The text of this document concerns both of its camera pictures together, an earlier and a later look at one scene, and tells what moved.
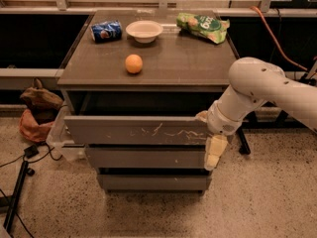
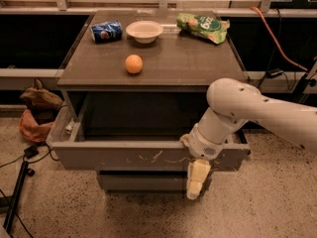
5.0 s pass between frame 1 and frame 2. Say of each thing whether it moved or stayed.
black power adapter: stayed
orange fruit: stayed
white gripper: moved
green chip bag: stayed
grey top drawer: moved
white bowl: stayed
